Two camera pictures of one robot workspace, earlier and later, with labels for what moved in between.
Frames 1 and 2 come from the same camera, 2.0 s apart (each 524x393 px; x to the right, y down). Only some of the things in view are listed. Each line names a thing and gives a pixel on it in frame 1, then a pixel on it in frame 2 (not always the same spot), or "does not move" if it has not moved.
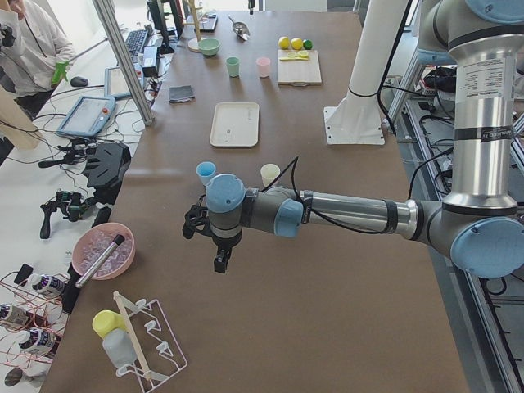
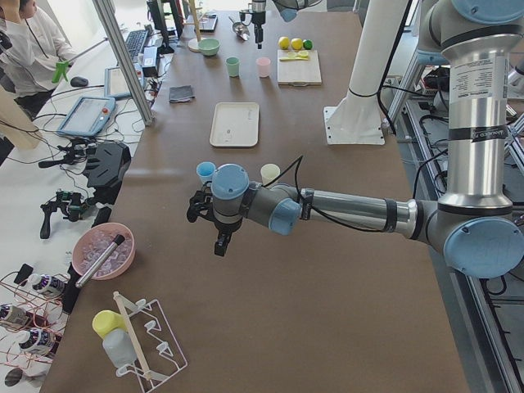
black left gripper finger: [221, 259] → [220, 246]
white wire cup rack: [160, 351] does not move
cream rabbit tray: [235, 124] does not move
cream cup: [268, 173] does not move
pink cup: [264, 66] does not move
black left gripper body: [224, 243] → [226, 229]
